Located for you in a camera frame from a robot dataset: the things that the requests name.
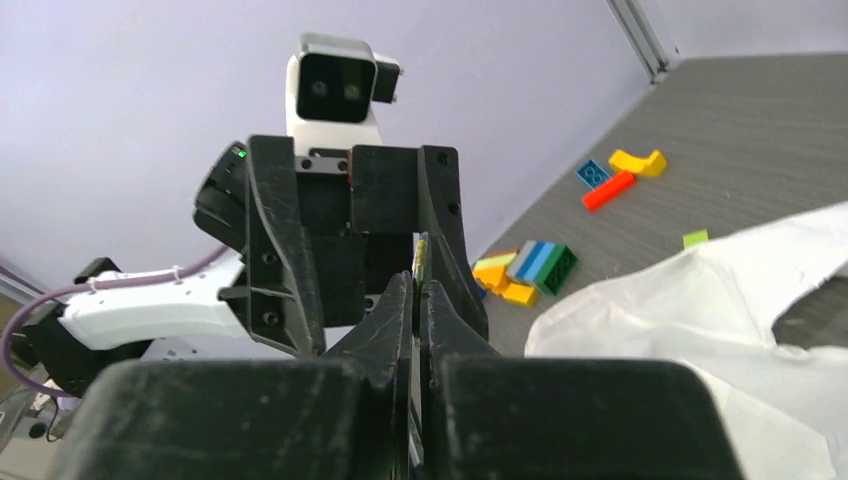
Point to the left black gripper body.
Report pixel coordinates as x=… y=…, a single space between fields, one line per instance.
x=360 y=209

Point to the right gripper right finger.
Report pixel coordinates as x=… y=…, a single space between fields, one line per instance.
x=486 y=416

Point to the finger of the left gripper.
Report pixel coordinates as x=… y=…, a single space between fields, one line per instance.
x=440 y=216
x=277 y=300

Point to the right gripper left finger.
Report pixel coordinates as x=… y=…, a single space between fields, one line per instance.
x=341 y=416

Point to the white shirt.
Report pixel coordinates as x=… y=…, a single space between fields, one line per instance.
x=712 y=308

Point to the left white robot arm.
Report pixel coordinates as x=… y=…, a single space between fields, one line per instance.
x=107 y=316

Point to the toy brick pile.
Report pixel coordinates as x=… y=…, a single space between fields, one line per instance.
x=519 y=276

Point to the blue square toy brick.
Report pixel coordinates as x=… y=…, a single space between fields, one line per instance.
x=592 y=174

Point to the red long toy brick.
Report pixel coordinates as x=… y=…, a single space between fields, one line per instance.
x=609 y=190

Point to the yellow curved toy brick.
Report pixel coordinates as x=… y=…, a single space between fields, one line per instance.
x=652 y=165

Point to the small green toy piece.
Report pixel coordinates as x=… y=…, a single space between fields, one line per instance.
x=695 y=238

